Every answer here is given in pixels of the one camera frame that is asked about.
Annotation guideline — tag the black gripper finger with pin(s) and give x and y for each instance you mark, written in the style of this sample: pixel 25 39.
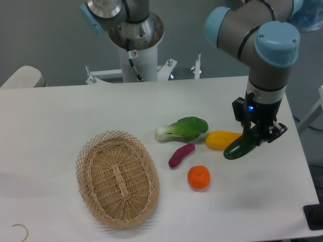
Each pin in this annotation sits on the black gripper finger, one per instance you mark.
pixel 246 125
pixel 269 134

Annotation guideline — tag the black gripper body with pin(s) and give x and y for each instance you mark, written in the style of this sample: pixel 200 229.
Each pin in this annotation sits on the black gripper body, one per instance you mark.
pixel 260 114

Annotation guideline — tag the dark green cucumber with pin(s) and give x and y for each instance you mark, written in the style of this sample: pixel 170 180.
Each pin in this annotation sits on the dark green cucumber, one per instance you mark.
pixel 243 144

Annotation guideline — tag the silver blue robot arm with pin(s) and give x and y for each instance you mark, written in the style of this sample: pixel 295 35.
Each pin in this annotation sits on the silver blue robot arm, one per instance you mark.
pixel 257 34

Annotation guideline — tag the woven wicker basket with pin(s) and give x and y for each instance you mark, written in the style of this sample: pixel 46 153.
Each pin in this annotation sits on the woven wicker basket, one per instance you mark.
pixel 117 179

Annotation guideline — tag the yellow squash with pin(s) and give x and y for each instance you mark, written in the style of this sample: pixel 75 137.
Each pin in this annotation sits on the yellow squash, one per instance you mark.
pixel 220 140

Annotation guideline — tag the green bok choy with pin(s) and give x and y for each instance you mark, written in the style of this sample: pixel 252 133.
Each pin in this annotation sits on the green bok choy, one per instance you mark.
pixel 185 128

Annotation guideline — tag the orange tangerine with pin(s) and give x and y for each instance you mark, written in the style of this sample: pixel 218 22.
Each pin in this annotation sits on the orange tangerine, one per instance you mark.
pixel 198 177

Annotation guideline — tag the purple sweet potato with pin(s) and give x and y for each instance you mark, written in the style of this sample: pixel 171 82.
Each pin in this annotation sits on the purple sweet potato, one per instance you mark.
pixel 180 154

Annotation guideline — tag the black device at table edge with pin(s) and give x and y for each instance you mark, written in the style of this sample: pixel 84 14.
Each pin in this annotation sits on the black device at table edge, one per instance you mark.
pixel 313 214

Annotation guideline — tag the blue plastic bag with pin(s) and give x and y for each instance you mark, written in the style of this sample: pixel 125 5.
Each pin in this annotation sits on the blue plastic bag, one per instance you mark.
pixel 309 17

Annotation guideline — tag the white chair back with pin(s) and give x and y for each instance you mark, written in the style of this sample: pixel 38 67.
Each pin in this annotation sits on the white chair back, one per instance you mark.
pixel 25 77

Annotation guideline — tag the white frame at right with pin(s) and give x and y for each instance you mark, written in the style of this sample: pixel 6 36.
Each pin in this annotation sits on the white frame at right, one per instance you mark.
pixel 311 115

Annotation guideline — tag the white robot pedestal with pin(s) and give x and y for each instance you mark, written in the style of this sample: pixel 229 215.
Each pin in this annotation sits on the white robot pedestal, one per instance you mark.
pixel 137 46

